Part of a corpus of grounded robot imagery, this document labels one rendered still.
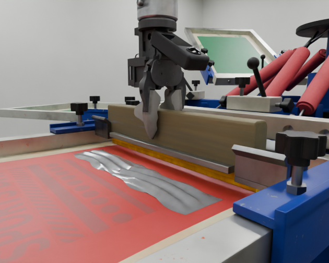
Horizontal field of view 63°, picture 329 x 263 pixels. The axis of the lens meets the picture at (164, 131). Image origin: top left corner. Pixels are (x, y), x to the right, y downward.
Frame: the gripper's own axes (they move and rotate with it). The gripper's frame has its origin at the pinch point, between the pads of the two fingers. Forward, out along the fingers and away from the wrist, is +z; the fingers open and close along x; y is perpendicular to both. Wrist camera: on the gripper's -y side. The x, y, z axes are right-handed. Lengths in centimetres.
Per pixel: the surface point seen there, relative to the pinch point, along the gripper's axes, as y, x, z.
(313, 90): -6.8, -47.3, -7.4
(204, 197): -16.6, 6.7, 5.9
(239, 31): 102, -162, -51
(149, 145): 1.2, 2.8, 2.5
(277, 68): 14, -66, -15
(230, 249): -28.7, 17.1, 2.8
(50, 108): 123, -15, 5
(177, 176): -7.4, 3.2, 6.3
